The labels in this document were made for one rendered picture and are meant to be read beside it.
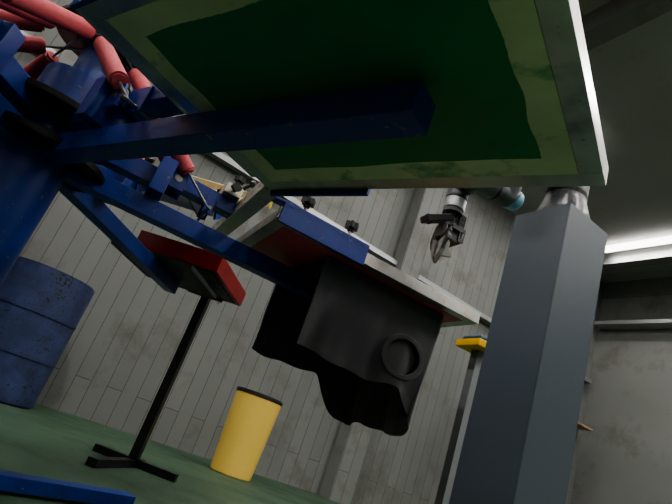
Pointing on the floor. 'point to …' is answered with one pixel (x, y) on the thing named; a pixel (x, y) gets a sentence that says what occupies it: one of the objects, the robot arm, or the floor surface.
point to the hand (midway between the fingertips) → (434, 258)
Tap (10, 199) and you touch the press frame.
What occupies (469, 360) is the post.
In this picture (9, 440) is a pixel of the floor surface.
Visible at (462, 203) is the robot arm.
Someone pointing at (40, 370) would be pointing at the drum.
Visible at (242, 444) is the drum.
